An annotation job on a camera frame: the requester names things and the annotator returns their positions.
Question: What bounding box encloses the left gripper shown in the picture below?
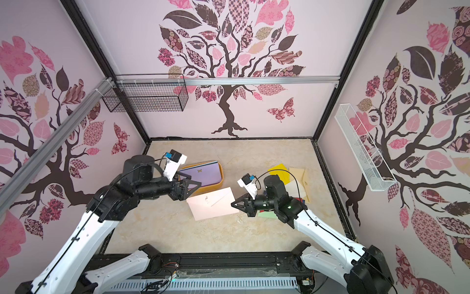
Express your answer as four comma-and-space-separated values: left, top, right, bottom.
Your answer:
136, 170, 201, 200

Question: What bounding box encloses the aluminium rail back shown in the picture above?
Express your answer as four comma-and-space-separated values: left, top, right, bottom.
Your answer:
117, 76, 340, 86

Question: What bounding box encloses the black wire basket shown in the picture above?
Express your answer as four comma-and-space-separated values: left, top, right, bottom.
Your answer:
102, 75, 189, 113

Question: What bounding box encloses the beige envelope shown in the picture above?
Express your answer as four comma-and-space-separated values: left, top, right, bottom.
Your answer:
289, 167, 310, 203

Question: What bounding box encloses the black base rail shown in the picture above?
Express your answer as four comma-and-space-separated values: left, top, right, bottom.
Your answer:
69, 249, 386, 294

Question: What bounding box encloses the aluminium rail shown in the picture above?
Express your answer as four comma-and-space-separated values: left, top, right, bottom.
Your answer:
1, 78, 115, 214
117, 76, 340, 86

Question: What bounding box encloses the white envelope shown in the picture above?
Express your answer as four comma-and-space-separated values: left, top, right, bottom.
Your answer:
285, 181, 307, 198

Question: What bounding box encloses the purple envelope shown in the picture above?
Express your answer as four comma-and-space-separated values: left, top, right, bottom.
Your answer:
180, 161, 223, 187

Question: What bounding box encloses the light green envelope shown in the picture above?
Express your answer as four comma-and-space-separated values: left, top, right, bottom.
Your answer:
258, 213, 278, 219

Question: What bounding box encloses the white cable duct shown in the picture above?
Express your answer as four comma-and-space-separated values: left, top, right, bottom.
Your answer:
105, 277, 299, 294

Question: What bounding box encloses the white wire shelf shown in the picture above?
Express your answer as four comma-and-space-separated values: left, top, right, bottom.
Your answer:
335, 104, 398, 192

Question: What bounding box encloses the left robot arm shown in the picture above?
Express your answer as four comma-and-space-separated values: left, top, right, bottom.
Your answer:
15, 150, 201, 294

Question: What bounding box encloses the pink envelope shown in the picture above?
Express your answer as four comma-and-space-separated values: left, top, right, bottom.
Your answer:
187, 187, 239, 221

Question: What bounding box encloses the yellow plastic storage box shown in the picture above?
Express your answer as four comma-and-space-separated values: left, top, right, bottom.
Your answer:
180, 161, 224, 196

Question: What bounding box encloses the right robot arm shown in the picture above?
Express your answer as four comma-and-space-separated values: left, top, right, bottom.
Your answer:
231, 174, 395, 294

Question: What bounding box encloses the aluminium rail left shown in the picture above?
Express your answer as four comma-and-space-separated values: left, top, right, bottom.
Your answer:
1, 78, 115, 214

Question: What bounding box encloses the yellow envelope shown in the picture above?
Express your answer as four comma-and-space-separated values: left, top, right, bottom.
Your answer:
268, 164, 291, 184

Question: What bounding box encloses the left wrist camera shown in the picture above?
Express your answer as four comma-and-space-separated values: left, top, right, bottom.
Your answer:
164, 149, 187, 182

